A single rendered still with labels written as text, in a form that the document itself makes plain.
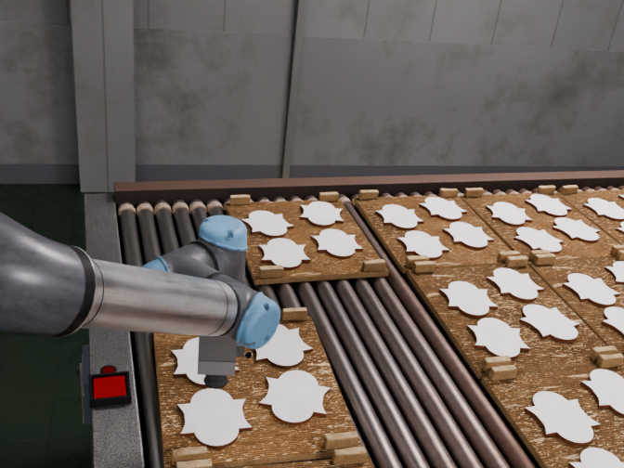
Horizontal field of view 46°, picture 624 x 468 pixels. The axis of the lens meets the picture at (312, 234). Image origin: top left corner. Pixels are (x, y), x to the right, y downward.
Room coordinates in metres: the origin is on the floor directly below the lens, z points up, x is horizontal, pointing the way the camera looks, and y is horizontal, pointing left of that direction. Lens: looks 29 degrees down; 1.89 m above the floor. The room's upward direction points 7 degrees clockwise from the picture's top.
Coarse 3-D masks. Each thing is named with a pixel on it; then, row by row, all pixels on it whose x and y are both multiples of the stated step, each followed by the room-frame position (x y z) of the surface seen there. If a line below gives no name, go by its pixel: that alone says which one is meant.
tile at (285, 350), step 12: (276, 336) 1.26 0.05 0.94; (288, 336) 1.26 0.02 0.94; (264, 348) 1.21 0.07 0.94; (276, 348) 1.22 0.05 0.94; (288, 348) 1.22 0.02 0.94; (300, 348) 1.23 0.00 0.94; (312, 348) 1.23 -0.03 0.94; (264, 360) 1.18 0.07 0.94; (276, 360) 1.18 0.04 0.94; (288, 360) 1.18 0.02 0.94; (300, 360) 1.19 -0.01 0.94
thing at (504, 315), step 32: (512, 256) 1.70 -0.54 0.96; (416, 288) 1.55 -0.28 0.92; (448, 288) 1.53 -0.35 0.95; (480, 288) 1.57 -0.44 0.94; (512, 288) 1.57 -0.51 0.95; (544, 288) 1.61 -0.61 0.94; (448, 320) 1.41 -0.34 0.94; (480, 320) 1.41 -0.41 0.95; (512, 320) 1.44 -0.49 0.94; (544, 320) 1.44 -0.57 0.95; (576, 320) 1.47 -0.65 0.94; (480, 352) 1.30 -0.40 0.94; (512, 352) 1.30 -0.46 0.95; (544, 352) 1.33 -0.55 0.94; (576, 352) 1.34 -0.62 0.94; (608, 352) 1.33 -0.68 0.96
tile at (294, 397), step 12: (288, 372) 1.14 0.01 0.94; (300, 372) 1.15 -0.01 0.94; (276, 384) 1.10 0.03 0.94; (288, 384) 1.11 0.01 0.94; (300, 384) 1.11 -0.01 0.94; (312, 384) 1.12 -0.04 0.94; (276, 396) 1.07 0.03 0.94; (288, 396) 1.07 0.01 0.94; (300, 396) 1.08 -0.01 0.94; (312, 396) 1.08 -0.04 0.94; (276, 408) 1.04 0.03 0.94; (288, 408) 1.04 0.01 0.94; (300, 408) 1.05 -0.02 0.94; (312, 408) 1.05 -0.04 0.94; (288, 420) 1.01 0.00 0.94; (300, 420) 1.01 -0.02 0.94
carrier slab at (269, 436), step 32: (288, 320) 1.33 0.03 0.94; (160, 352) 1.17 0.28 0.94; (320, 352) 1.23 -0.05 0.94; (160, 384) 1.07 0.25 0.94; (192, 384) 1.08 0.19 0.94; (256, 384) 1.11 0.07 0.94; (320, 384) 1.13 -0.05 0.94; (160, 416) 1.00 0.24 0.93; (256, 416) 1.02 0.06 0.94; (320, 416) 1.04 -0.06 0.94; (224, 448) 0.93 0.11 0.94; (256, 448) 0.94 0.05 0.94; (288, 448) 0.95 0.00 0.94; (320, 448) 0.96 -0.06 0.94
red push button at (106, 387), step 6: (96, 378) 1.08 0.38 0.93; (102, 378) 1.08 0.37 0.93; (108, 378) 1.08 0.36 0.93; (114, 378) 1.08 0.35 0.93; (120, 378) 1.09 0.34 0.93; (96, 384) 1.06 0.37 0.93; (102, 384) 1.06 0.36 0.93; (108, 384) 1.06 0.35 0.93; (114, 384) 1.07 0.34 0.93; (120, 384) 1.07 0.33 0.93; (96, 390) 1.05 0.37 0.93; (102, 390) 1.05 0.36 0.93; (108, 390) 1.05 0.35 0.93; (114, 390) 1.05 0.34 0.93; (120, 390) 1.05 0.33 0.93; (96, 396) 1.03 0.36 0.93; (102, 396) 1.03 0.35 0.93; (108, 396) 1.03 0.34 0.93
